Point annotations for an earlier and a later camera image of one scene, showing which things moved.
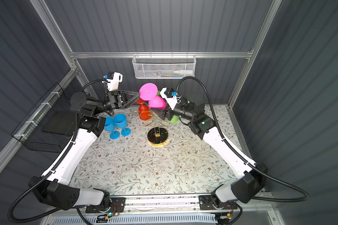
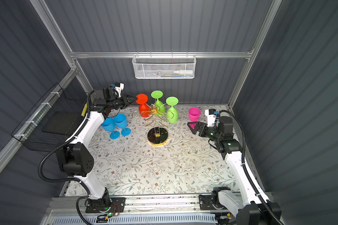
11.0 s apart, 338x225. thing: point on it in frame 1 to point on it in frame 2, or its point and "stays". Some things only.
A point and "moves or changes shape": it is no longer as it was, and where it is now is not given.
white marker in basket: [184, 71] stays
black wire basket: [50, 127] stays
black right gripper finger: [160, 112] to [198, 126]
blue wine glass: [109, 125] stays
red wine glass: [144, 112] stays
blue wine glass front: [120, 121] stays
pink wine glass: [149, 92] moves or changes shape
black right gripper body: [170, 113] to [209, 132]
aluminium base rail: [172, 211] stays
